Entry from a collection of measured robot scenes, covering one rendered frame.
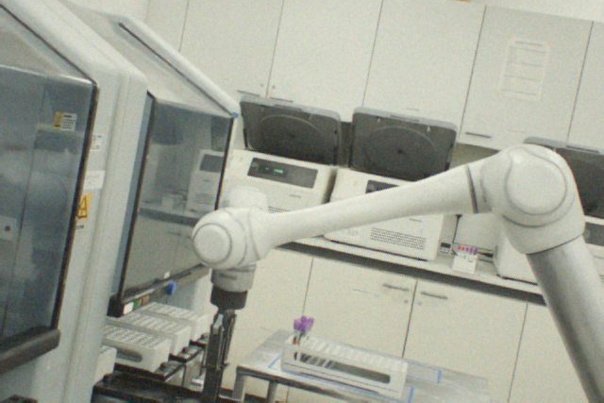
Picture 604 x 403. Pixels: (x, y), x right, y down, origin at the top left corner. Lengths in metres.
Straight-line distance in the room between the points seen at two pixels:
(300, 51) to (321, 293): 1.27
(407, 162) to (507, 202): 2.95
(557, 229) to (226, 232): 0.56
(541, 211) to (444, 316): 2.59
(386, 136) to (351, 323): 0.97
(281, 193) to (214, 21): 1.04
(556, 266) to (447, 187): 0.27
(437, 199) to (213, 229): 0.45
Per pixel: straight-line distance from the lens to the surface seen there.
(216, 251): 1.42
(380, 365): 1.97
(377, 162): 4.33
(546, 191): 1.35
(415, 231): 3.87
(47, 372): 1.46
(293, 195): 3.91
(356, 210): 1.52
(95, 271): 1.53
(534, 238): 1.40
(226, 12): 4.36
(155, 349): 1.82
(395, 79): 4.16
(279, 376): 1.93
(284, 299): 3.98
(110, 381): 1.75
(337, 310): 3.94
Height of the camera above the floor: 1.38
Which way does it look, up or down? 3 degrees down
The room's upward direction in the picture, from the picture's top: 11 degrees clockwise
